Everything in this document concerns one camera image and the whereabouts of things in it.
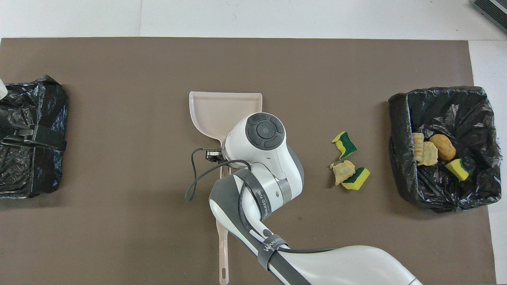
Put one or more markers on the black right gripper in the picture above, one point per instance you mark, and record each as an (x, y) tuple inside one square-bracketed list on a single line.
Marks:
[(214, 154)]

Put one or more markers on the beige plastic dustpan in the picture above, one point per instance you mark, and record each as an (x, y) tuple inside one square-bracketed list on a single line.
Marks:
[(222, 111)]

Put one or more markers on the beige hand brush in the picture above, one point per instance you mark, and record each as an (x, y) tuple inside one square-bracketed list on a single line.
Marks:
[(223, 257)]

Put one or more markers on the pale yellow scrap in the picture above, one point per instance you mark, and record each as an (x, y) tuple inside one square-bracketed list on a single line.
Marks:
[(342, 171), (429, 154)]

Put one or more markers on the yellow green sponge piece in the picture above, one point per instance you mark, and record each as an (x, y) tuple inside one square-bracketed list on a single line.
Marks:
[(358, 180), (457, 170), (345, 145)]

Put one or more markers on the striped cream orange bread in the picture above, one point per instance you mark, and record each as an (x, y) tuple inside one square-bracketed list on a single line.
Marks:
[(417, 144)]

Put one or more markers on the orange brown nugget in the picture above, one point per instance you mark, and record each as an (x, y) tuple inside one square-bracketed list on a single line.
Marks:
[(443, 147)]

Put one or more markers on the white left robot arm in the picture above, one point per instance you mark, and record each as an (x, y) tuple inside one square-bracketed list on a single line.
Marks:
[(47, 137)]

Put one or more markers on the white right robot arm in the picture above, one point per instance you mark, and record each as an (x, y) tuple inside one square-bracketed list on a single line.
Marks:
[(269, 174)]

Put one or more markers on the bin with black bag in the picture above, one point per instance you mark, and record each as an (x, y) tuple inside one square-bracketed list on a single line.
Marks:
[(475, 118), (23, 170)]

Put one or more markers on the brown table mat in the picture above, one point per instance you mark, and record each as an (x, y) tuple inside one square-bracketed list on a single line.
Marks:
[(119, 217)]

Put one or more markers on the dark ribbed panel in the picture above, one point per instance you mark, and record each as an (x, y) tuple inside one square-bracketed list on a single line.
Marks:
[(493, 12)]

